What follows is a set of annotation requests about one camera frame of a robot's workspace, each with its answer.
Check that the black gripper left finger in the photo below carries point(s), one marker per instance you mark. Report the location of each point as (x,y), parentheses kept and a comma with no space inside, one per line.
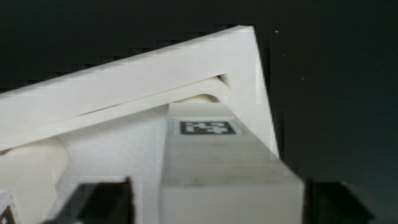
(100,204)

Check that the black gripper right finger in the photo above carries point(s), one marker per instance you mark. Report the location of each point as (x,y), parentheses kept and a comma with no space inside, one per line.
(333,206)

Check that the white U-shaped obstacle frame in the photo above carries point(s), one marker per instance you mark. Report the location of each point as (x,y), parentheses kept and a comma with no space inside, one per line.
(207,66)

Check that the white desk leg with tag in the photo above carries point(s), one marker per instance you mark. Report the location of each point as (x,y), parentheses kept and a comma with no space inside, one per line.
(33,165)

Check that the white desk top tray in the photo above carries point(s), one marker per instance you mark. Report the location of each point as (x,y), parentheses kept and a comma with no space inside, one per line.
(116,150)

